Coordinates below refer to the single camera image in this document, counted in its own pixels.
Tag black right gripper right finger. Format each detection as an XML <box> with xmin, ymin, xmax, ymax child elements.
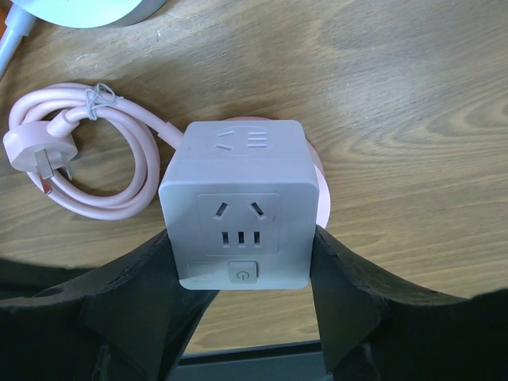
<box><xmin>312</xmin><ymin>228</ymin><xmax>507</xmax><ymax>380</ymax></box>

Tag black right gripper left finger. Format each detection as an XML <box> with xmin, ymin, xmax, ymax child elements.
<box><xmin>1</xmin><ymin>233</ymin><xmax>216</xmax><ymax>380</ymax></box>

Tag white cube socket adapter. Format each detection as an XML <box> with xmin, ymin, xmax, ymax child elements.
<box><xmin>159</xmin><ymin>120</ymin><xmax>318</xmax><ymax>290</ymax></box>

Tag pink round power strip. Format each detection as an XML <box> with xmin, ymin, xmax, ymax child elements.
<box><xmin>1</xmin><ymin>83</ymin><xmax>326</xmax><ymax>241</ymax></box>

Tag light blue round power strip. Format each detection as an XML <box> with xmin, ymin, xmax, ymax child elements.
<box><xmin>0</xmin><ymin>0</ymin><xmax>166</xmax><ymax>79</ymax></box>

